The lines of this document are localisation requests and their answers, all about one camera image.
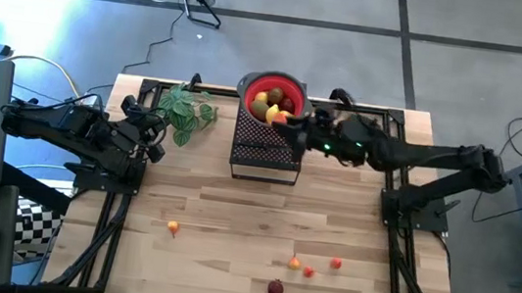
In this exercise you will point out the red collapsible colander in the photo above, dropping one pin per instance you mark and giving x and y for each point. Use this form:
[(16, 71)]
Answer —
[(261, 82)]

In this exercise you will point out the brown kiwi fruit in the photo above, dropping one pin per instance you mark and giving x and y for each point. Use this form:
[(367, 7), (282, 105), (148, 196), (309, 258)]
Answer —
[(275, 95)]

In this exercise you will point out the dark red pomegranate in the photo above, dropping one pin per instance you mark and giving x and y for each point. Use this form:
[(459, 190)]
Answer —
[(275, 288), (287, 104)]

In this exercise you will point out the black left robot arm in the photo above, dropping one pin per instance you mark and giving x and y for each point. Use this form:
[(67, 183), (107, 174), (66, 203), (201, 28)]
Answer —
[(71, 127)]

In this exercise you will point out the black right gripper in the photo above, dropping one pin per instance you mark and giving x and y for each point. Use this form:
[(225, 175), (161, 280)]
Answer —
[(325, 134)]

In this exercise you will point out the black perforated metal stand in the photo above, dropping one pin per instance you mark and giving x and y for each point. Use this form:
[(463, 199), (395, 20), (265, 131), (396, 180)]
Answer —
[(261, 146)]

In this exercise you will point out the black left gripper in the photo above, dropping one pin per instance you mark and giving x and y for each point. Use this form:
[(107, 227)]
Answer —
[(129, 134)]

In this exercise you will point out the potted green plant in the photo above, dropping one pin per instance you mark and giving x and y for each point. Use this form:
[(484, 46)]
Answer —
[(181, 108)]

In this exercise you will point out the black white checkerboard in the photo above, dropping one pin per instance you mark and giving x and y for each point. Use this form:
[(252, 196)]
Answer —
[(34, 229)]

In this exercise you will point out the yellow lemon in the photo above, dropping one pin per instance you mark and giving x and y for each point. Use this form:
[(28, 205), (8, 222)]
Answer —
[(261, 97), (272, 113)]

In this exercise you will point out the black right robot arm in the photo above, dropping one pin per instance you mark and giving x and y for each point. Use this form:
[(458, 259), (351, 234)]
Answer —
[(437, 157)]

